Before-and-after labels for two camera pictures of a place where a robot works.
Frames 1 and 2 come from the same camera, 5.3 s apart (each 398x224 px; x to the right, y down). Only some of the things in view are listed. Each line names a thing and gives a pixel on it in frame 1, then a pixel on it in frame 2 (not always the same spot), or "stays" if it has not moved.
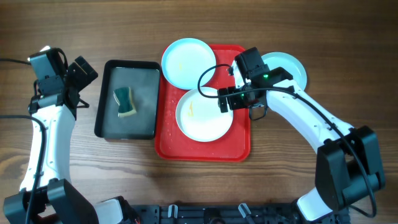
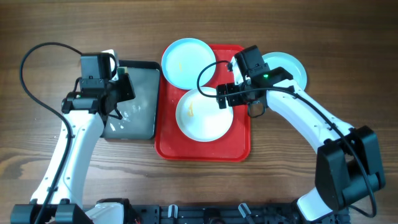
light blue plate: (185, 60) stays
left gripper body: (82, 79) -> (123, 88)
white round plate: (199, 118) stays
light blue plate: (286, 61) stays
